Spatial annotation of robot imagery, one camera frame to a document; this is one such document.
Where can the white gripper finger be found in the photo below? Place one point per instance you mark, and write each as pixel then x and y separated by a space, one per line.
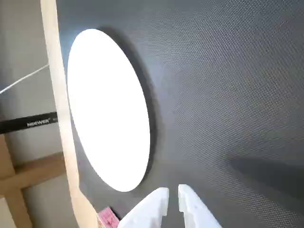
pixel 152 211
pixel 194 213

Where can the white round dish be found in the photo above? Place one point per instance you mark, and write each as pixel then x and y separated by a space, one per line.
pixel 107 111

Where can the pink tape piece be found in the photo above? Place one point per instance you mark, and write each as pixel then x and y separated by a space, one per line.
pixel 108 217

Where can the dark grey textured mat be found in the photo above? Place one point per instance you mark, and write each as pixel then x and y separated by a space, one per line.
pixel 225 95

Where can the black Neewer stand bar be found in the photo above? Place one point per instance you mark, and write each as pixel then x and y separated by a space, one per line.
pixel 28 123

